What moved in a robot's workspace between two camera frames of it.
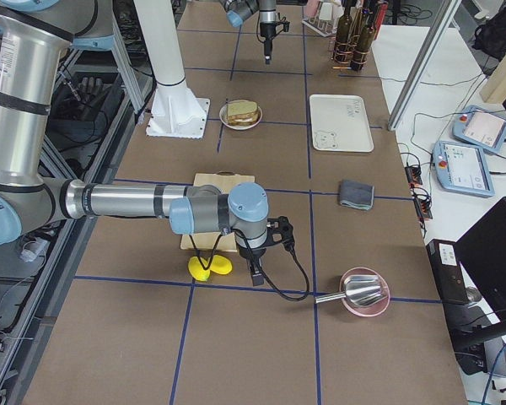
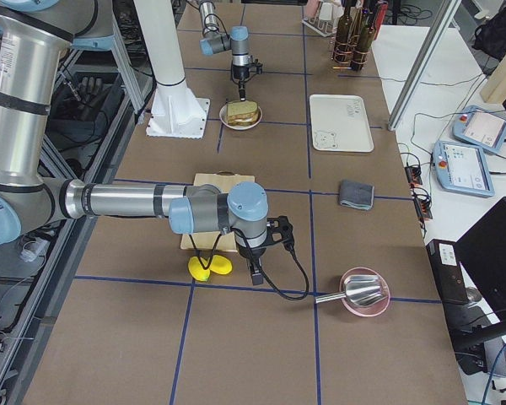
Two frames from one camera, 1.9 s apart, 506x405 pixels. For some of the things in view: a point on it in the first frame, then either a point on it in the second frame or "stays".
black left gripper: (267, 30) to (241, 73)
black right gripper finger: (258, 279) stays
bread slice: (241, 107) stays
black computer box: (448, 271) stays
